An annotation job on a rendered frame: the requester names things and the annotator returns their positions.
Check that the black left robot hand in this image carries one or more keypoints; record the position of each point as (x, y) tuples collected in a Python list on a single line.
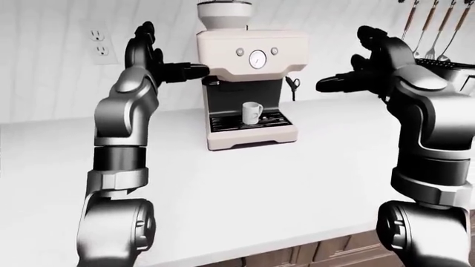
[(148, 59)]

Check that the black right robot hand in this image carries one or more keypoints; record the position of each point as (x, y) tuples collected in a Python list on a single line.
[(382, 59)]

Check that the cream espresso coffee machine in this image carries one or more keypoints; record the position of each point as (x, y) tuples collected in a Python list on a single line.
[(252, 80)]

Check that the silver toaster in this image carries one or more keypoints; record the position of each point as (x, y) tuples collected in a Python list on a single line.
[(449, 75)]

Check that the black steam wand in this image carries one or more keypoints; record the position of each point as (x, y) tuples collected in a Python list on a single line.
[(293, 86)]

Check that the white ceramic mug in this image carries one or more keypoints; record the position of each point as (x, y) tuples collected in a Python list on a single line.
[(251, 112)]

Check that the brown wooden base cabinet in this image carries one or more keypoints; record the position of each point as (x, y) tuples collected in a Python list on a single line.
[(334, 250)]

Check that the white wall power outlet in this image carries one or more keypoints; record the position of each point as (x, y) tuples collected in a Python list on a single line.
[(101, 46)]

